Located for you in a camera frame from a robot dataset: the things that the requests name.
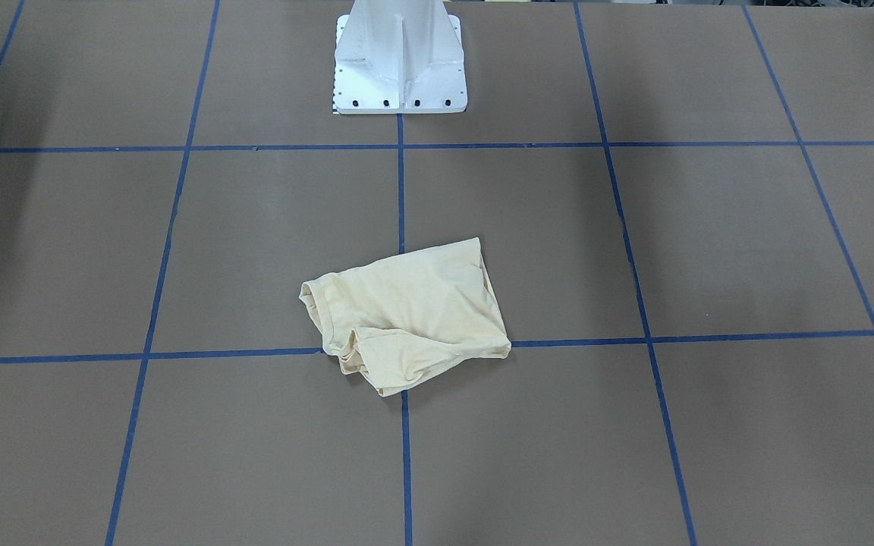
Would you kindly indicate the cream long-sleeve graphic shirt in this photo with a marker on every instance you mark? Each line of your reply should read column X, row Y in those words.
column 404, row 320

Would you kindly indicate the white central column base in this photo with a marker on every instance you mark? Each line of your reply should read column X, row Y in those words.
column 400, row 58

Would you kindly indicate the brown paper table cover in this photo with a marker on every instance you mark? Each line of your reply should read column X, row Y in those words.
column 676, row 209

